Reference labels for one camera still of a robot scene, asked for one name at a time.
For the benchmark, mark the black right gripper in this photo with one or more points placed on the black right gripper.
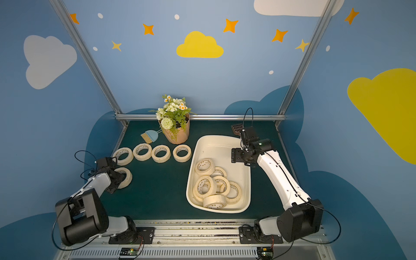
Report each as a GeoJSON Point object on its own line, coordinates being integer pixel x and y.
{"type": "Point", "coordinates": [236, 156]}

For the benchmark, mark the horizontal aluminium frame rail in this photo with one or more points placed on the horizontal aluminium frame rail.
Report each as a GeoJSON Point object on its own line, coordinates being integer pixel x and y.
{"type": "Point", "coordinates": [205, 117]}

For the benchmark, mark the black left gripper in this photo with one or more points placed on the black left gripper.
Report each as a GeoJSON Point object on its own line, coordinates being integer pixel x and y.
{"type": "Point", "coordinates": [118, 179]}

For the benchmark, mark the aluminium frame post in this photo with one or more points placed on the aluminium frame post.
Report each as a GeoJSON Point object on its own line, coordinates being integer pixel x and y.
{"type": "Point", "coordinates": [306, 58]}
{"type": "Point", "coordinates": [75, 35]}

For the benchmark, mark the small circuit board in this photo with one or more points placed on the small circuit board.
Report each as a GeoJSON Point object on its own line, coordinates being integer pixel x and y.
{"type": "Point", "coordinates": [265, 253]}
{"type": "Point", "coordinates": [129, 252]}

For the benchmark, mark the white green artificial flowers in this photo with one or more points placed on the white green artificial flowers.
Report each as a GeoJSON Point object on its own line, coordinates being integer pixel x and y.
{"type": "Point", "coordinates": [173, 111]}

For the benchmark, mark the cream plastic storage box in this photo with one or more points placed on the cream plastic storage box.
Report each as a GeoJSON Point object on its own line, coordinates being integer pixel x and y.
{"type": "Point", "coordinates": [218, 148]}

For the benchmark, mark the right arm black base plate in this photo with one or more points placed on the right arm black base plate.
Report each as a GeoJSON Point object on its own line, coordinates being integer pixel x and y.
{"type": "Point", "coordinates": [247, 235]}

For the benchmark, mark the left small circuit board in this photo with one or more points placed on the left small circuit board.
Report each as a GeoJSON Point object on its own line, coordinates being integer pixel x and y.
{"type": "Point", "coordinates": [129, 252]}

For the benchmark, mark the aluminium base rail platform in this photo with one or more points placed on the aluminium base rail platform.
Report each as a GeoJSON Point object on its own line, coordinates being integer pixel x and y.
{"type": "Point", "coordinates": [201, 239]}

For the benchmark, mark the right aluminium frame post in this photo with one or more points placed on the right aluminium frame post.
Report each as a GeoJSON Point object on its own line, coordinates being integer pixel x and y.
{"type": "Point", "coordinates": [306, 58]}

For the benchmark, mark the cream tape roll centre small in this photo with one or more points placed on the cream tape roll centre small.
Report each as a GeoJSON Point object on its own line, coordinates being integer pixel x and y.
{"type": "Point", "coordinates": [218, 171]}

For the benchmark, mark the left aluminium frame post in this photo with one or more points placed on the left aluminium frame post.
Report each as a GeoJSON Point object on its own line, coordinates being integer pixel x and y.
{"type": "Point", "coordinates": [75, 35]}

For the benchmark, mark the light blue hand brush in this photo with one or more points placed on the light blue hand brush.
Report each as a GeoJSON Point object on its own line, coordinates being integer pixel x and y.
{"type": "Point", "coordinates": [150, 136]}

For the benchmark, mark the beige ribbed flower pot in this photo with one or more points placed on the beige ribbed flower pot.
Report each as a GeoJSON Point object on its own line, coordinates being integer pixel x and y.
{"type": "Point", "coordinates": [178, 134]}

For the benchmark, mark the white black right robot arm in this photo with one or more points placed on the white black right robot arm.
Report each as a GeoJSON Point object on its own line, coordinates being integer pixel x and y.
{"type": "Point", "coordinates": [302, 216]}

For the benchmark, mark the right small circuit board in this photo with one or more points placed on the right small circuit board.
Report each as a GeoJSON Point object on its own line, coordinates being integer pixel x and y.
{"type": "Point", "coordinates": [265, 253]}

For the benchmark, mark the cream tape roll front upright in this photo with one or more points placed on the cream tape roll front upright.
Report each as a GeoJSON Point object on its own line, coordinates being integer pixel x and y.
{"type": "Point", "coordinates": [215, 202]}

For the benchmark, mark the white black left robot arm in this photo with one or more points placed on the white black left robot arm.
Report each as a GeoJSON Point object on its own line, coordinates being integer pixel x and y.
{"type": "Point", "coordinates": [82, 216]}

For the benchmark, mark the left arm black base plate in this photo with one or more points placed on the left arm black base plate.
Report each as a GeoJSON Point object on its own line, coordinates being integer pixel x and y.
{"type": "Point", "coordinates": [142, 235]}

